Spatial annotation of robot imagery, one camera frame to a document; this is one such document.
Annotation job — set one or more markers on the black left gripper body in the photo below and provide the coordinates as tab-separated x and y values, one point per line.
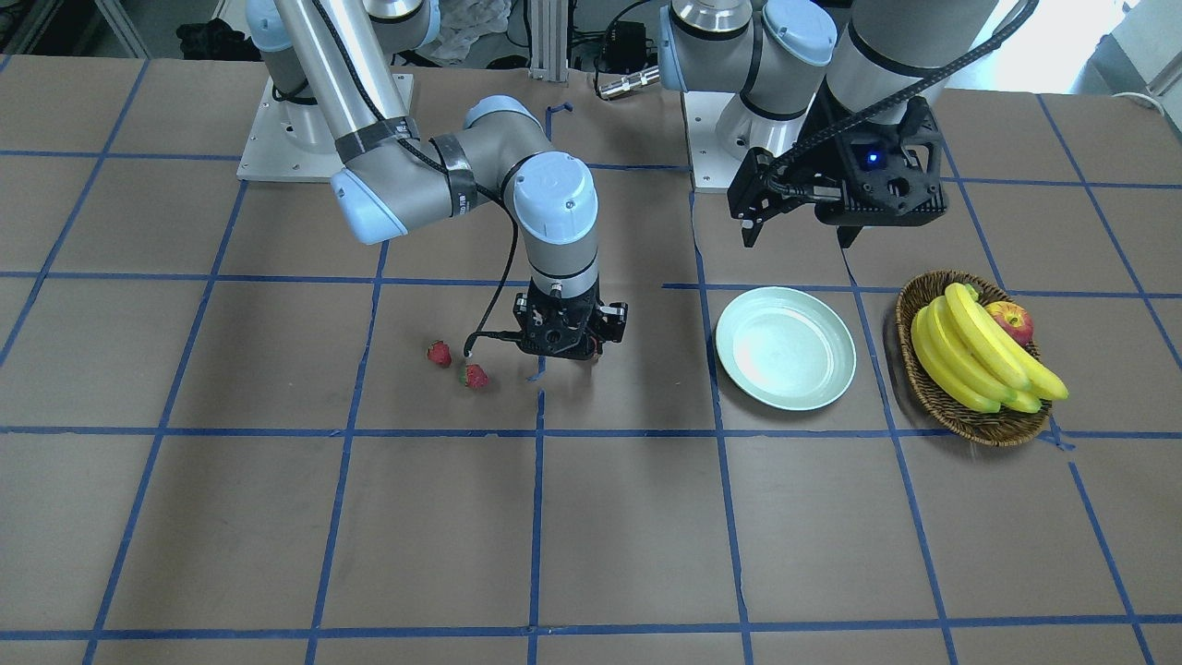
825	140

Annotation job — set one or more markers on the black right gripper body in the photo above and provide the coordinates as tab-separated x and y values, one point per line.
615	319

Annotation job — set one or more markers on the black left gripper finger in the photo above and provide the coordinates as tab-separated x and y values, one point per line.
755	195
846	234

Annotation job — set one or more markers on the red strawberry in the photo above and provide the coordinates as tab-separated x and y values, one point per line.
473	376
439	354

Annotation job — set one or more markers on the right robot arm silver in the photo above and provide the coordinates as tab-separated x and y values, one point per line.
334	57

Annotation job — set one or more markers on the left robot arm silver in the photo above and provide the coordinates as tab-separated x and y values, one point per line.
835	114

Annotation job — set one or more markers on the light green plate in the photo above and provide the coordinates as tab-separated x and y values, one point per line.
785	348

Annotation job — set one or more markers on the silver metal cylinder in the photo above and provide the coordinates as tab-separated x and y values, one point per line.
627	84

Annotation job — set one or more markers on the yellow banana bunch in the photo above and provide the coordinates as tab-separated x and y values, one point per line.
973	360

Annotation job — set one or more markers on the red apple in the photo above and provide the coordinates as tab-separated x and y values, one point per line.
1013	319

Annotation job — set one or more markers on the black power adapter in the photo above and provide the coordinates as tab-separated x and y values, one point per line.
624	49

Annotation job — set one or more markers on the brown wicker basket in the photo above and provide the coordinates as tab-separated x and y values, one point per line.
1004	429

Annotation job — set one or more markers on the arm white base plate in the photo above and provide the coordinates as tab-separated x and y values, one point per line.
294	143
720	157

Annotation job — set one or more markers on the aluminium frame post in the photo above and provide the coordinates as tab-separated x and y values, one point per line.
549	40

